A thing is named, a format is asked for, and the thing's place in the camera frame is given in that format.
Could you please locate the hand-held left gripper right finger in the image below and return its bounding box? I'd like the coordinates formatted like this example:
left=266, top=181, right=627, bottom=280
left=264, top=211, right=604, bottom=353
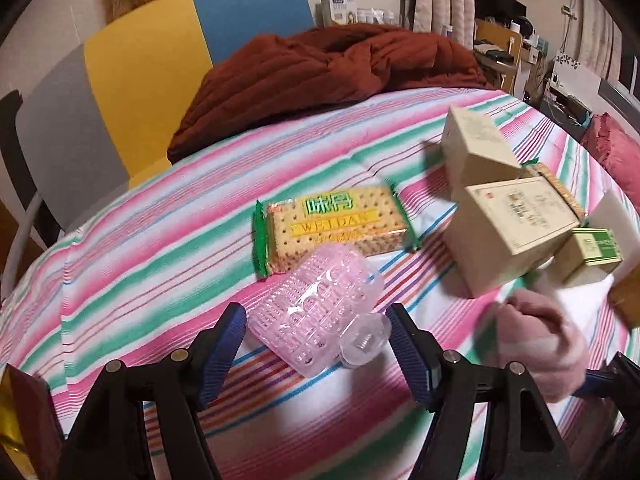
left=385, top=302, right=568, bottom=480

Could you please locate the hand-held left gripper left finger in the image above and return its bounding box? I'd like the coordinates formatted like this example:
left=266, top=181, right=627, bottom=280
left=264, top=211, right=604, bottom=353
left=57, top=302, right=248, bottom=480

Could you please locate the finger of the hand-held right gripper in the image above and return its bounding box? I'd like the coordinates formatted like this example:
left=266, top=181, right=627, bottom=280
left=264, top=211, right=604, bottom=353
left=575, top=351, right=640, bottom=403

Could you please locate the pink sock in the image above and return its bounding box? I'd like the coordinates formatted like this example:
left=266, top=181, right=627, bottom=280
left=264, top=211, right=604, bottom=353
left=492, top=287, right=591, bottom=403

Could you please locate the pink clear plastic bottle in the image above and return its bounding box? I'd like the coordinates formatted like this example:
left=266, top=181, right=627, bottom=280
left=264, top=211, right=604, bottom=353
left=247, top=242, right=392, bottom=378

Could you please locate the green yellow biscuit packet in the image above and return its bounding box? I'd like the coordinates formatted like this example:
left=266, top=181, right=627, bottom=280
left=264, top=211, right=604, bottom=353
left=252, top=183, right=422, bottom=277
left=520, top=159, right=586, bottom=221

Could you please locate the striped cloth covered desktop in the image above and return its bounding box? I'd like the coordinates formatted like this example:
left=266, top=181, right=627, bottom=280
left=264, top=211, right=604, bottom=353
left=0, top=85, right=640, bottom=480

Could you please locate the yellow sponge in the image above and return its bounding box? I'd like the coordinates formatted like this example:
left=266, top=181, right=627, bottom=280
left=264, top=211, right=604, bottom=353
left=609, top=280, right=640, bottom=331

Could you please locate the small green white box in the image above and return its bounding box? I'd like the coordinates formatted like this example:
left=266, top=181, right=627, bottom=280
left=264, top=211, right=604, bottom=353
left=552, top=227, right=625, bottom=286

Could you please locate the beige cardboard box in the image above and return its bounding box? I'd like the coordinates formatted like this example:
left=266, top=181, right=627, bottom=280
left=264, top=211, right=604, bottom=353
left=444, top=176, right=582, bottom=297
left=440, top=105, right=525, bottom=201

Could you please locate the red pillow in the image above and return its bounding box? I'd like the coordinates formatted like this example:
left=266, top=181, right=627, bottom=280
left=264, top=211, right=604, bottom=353
left=580, top=112, right=640, bottom=196

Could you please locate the brown quilted blanket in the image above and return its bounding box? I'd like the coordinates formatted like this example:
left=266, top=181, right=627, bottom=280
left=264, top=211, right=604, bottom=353
left=167, top=22, right=493, bottom=165

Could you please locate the yellow blue grey chair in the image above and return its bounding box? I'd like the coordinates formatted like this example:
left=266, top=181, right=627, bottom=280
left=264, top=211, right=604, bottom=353
left=15, top=0, right=317, bottom=196

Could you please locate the wooden side table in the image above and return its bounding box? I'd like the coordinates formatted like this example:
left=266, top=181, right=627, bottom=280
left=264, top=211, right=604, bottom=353
left=472, top=17, right=526, bottom=96

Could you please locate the row of small bottles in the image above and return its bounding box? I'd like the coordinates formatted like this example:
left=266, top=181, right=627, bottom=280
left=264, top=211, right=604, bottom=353
left=357, top=7, right=403, bottom=26

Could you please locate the white blue medicine box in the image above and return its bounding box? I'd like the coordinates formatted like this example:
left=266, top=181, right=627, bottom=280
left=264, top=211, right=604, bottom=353
left=320, top=0, right=358, bottom=28

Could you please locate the white metal rail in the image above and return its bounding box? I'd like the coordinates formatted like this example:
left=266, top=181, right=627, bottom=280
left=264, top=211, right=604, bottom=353
left=0, top=192, right=45, bottom=306

